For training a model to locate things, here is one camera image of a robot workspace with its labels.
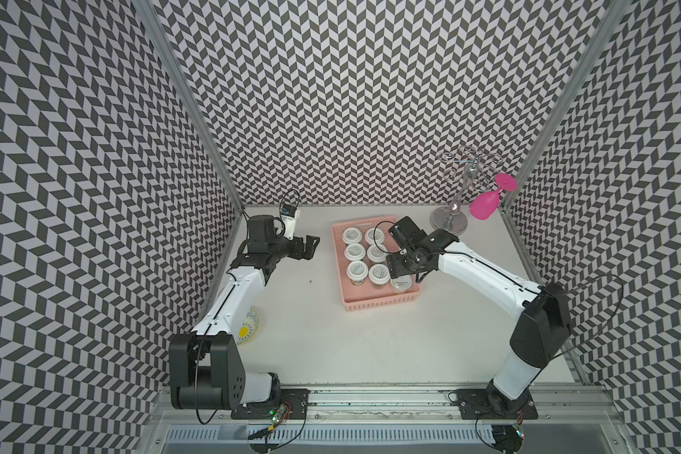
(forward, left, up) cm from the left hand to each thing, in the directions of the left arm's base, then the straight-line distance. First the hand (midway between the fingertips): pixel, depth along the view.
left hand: (304, 237), depth 85 cm
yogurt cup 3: (-6, -23, -13) cm, 28 cm away
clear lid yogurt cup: (-9, -30, -13) cm, 34 cm away
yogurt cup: (+3, -15, -13) cm, 20 cm away
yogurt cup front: (-5, -16, -12) cm, 21 cm away
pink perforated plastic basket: (-15, -19, -10) cm, 26 cm away
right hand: (-8, -31, -6) cm, 32 cm away
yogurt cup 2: (+2, -23, -12) cm, 26 cm away
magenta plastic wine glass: (+15, -60, -2) cm, 62 cm away
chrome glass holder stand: (+21, -54, +9) cm, 59 cm away
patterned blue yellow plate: (-21, +17, -18) cm, 32 cm away
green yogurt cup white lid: (+11, -14, -13) cm, 22 cm away
